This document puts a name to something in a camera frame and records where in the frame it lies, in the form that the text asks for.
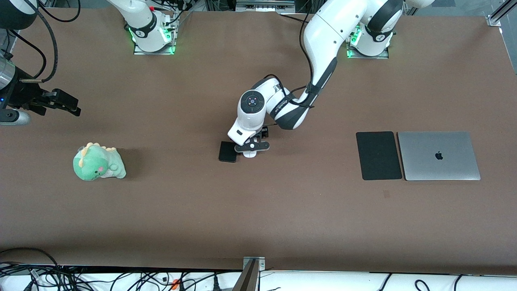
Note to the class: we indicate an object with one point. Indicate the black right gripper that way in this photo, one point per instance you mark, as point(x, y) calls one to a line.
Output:
point(23, 95)

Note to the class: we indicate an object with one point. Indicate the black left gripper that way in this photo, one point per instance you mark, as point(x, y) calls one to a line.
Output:
point(263, 131)

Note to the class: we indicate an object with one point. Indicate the white computer mouse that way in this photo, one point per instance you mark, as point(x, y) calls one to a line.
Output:
point(250, 154)

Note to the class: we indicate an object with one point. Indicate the black phone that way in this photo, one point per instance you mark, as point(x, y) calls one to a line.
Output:
point(227, 153)

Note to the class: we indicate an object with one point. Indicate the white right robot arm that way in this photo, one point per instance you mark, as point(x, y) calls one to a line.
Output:
point(139, 16)

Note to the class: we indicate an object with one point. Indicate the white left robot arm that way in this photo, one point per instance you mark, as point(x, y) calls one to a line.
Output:
point(327, 32)

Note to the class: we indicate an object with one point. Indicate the black mouse pad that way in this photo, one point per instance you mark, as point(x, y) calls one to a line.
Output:
point(379, 155)

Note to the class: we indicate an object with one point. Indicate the green dinosaur plush toy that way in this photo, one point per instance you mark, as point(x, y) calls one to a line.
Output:
point(97, 165)

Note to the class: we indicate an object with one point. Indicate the grey metal box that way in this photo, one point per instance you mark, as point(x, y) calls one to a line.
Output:
point(264, 6)

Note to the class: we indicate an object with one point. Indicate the silver closed laptop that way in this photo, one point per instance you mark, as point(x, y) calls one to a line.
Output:
point(424, 161)

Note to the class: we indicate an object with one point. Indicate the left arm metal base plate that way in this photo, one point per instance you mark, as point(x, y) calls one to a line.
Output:
point(351, 55)

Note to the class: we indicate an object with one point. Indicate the metal table edge bracket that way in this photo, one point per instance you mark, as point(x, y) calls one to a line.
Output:
point(250, 275)

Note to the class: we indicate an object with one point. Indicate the aluminium frame profile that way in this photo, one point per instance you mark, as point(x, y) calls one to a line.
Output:
point(494, 19)

